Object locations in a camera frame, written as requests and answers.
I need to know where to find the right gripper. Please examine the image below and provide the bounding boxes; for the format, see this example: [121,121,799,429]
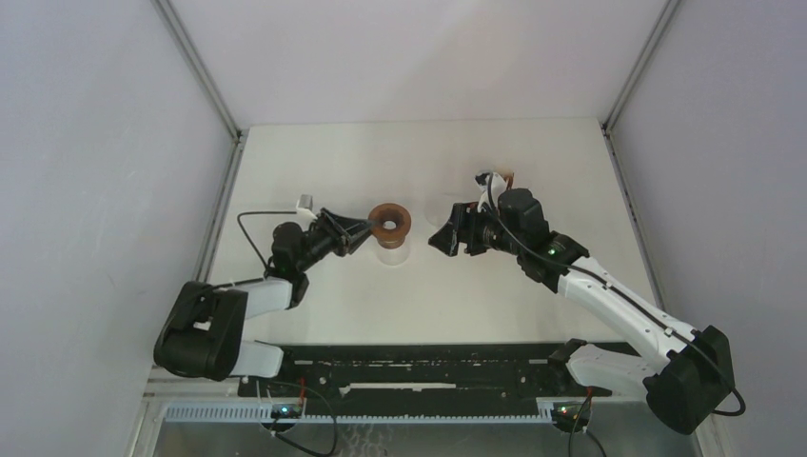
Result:
[429,200,525,257]

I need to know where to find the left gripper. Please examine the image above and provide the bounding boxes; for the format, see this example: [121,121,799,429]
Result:
[295,209,375,274]

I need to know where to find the clear glass ribbed dripper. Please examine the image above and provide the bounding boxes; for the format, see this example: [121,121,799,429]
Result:
[423,192,459,229]

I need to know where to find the glass carafe with wooden collar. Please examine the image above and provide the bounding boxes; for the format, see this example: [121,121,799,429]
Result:
[371,219,410,267]

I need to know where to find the round wooden dripper holder ring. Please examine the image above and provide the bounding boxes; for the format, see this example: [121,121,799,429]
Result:
[367,202,413,242]

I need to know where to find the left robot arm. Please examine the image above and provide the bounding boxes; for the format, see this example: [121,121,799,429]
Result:
[152,209,376,397]

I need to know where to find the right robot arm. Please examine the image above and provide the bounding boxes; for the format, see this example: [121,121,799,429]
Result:
[428,189,738,435]

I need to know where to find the orange coffee filter box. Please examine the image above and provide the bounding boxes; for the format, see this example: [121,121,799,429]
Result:
[491,169,515,189]

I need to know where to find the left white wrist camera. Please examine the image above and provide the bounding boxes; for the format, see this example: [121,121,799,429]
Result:
[295,194,317,221]

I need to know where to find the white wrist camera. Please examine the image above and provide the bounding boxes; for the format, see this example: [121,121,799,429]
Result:
[474,170,513,213]
[295,194,317,221]

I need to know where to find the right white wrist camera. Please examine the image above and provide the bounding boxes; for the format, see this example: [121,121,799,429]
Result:
[474,170,513,213]

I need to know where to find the left camera black cable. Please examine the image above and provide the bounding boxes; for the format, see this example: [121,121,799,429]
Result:
[236,210,299,279]

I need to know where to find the camera black cable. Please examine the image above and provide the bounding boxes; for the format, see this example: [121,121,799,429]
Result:
[485,173,747,418]
[236,210,299,279]

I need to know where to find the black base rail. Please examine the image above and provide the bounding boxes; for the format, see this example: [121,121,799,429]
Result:
[237,343,589,418]

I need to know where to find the left aluminium frame post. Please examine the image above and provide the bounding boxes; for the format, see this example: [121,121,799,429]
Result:
[152,1,242,280]

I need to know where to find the aluminium frame post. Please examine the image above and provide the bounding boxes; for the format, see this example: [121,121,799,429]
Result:
[152,1,242,280]
[601,0,682,304]

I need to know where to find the right camera black cable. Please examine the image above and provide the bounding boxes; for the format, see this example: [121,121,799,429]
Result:
[485,173,747,418]

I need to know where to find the right aluminium frame post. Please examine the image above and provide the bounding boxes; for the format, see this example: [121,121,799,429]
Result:
[601,0,682,304]

